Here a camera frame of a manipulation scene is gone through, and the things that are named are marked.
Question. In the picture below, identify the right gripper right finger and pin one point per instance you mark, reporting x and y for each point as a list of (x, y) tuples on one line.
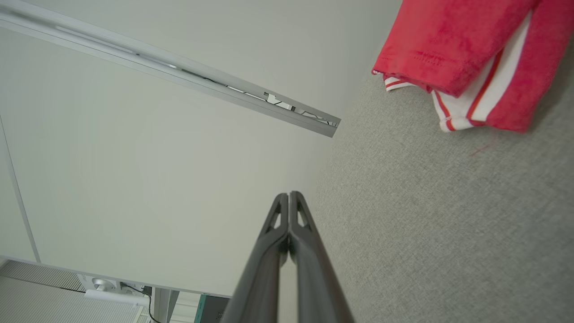
[(316, 278)]

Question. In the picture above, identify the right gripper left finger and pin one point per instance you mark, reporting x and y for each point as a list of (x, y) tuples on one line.
[(262, 278)]

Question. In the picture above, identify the red T-shirt with white sleeves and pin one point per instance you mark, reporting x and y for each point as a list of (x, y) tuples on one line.
[(448, 40)]

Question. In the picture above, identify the teal box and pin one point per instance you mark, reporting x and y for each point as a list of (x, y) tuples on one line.
[(210, 310)]

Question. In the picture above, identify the grey column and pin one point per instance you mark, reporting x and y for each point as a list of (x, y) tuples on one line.
[(163, 307)]

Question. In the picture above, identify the white bar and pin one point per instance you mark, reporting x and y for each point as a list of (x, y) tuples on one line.
[(112, 297)]

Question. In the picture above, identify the white device with round lens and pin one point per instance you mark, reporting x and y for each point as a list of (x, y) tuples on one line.
[(103, 283)]

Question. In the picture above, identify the grey metal post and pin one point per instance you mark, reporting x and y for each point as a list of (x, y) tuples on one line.
[(134, 60)]

